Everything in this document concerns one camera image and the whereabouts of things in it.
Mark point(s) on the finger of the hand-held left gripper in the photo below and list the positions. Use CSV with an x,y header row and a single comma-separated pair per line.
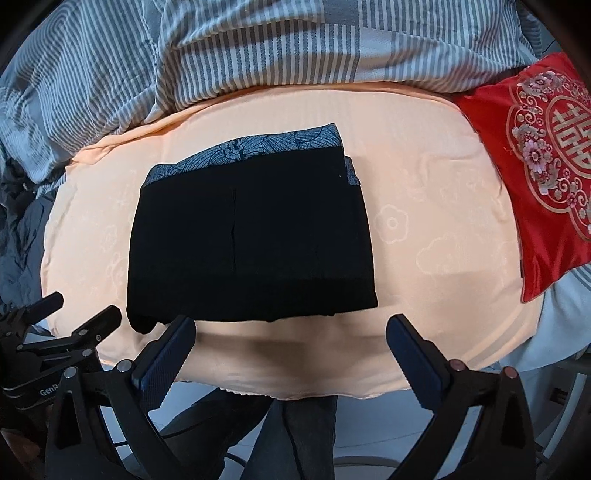
x,y
92,327
41,307

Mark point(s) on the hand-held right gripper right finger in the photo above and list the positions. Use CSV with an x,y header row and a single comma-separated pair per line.
x,y
415,360

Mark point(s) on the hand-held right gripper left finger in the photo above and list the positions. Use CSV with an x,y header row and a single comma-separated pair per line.
x,y
164,364

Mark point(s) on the black pants patterned blue waistband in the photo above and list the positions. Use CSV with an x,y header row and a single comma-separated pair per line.
x,y
254,240

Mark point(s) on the peach bed sheet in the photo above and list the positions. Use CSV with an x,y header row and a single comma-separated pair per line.
x,y
438,230

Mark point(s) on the person's legs in jeans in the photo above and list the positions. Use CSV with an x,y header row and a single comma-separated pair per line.
x,y
304,438

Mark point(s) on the red embroidered cushion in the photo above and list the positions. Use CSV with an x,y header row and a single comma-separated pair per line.
x,y
498,138

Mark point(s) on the grey white striped duvet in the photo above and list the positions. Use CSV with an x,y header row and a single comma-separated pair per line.
x,y
231,46

